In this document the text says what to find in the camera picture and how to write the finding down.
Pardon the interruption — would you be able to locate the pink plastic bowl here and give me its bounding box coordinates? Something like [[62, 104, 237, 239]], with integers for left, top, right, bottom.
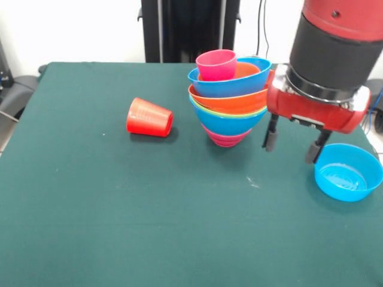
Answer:
[[202, 124, 254, 148]]

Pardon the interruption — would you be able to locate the red plastic cup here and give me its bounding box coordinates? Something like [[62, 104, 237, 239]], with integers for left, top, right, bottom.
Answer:
[[126, 97, 174, 138]]

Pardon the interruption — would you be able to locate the large orange plastic bowl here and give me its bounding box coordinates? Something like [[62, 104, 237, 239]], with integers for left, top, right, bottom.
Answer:
[[187, 69, 275, 114]]

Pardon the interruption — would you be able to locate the black wall cable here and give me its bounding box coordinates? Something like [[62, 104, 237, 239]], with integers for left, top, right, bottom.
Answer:
[[251, 0, 270, 59]]

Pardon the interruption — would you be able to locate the small orange flat-bottomed bowl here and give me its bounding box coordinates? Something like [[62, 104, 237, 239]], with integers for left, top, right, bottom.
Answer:
[[197, 62, 260, 81]]

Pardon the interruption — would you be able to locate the small blue flat-bottomed bowl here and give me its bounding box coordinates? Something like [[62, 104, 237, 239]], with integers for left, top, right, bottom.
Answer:
[[314, 143, 383, 203]]

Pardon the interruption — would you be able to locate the green plastic bowl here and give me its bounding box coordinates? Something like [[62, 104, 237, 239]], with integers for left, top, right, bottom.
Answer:
[[191, 100, 269, 118]]

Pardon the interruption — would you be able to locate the black stand base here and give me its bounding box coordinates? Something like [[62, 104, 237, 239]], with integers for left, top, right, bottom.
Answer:
[[366, 78, 383, 113], [0, 74, 39, 116]]

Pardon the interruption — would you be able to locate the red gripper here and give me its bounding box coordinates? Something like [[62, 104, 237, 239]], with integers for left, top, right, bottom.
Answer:
[[262, 63, 372, 164]]

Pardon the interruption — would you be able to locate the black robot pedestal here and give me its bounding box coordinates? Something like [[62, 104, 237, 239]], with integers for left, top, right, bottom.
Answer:
[[137, 0, 242, 64]]

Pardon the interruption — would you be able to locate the pink plastic cup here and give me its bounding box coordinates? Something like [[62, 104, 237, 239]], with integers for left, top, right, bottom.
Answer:
[[195, 49, 238, 82]]

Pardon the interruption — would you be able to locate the blue cable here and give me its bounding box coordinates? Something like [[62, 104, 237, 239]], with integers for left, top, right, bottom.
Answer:
[[360, 89, 383, 134]]

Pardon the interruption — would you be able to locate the dark green tablecloth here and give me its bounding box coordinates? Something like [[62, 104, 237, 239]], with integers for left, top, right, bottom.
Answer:
[[0, 61, 383, 287]]

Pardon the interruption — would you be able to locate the large blue plastic bowl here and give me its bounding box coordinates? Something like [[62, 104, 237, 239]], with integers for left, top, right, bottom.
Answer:
[[189, 100, 269, 137], [187, 56, 272, 98]]

